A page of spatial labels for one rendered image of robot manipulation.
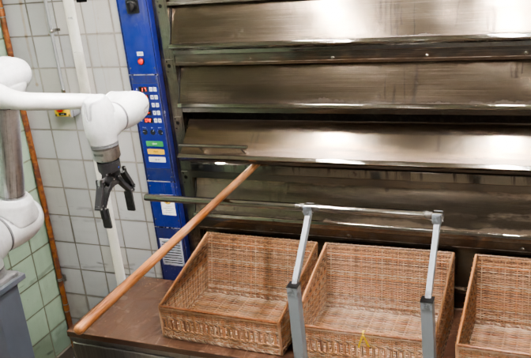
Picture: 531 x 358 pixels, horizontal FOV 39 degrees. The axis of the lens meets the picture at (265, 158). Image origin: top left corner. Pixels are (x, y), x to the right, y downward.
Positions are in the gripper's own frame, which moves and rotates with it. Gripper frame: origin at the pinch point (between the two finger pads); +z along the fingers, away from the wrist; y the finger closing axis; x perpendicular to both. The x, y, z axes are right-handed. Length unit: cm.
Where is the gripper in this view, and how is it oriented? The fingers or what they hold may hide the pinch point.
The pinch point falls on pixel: (119, 216)
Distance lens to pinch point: 252.6
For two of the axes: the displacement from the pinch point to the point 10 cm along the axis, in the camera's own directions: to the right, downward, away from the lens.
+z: 1.2, 9.3, 3.4
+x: 9.0, 0.3, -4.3
